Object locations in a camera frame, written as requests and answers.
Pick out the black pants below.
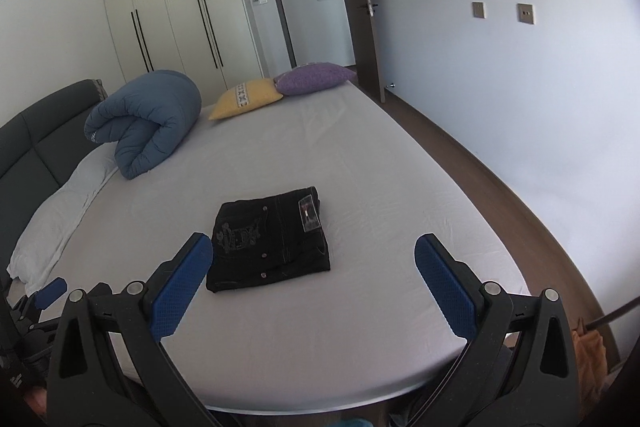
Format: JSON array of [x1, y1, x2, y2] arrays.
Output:
[[206, 186, 331, 294]]

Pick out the white pillow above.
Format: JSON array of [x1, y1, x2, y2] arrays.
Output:
[[8, 143, 118, 296]]

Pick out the orange cloth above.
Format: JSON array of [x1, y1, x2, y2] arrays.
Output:
[[572, 319, 608, 418]]

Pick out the dark grey headboard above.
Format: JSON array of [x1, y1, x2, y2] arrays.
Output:
[[0, 79, 106, 275]]

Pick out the blue rolled duvet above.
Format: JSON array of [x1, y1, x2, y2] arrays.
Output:
[[84, 69, 202, 180]]

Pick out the yellow pillow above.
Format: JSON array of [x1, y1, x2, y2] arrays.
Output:
[[208, 78, 283, 121]]

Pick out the purple pillow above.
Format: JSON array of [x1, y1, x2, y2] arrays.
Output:
[[273, 63, 356, 96]]

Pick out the cream wardrobe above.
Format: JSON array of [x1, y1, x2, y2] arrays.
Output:
[[104, 0, 262, 104]]

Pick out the beige wall switch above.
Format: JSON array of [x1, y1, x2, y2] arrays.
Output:
[[472, 1, 486, 20]]

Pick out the beige wall socket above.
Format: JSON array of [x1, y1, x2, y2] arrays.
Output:
[[516, 3, 535, 25]]

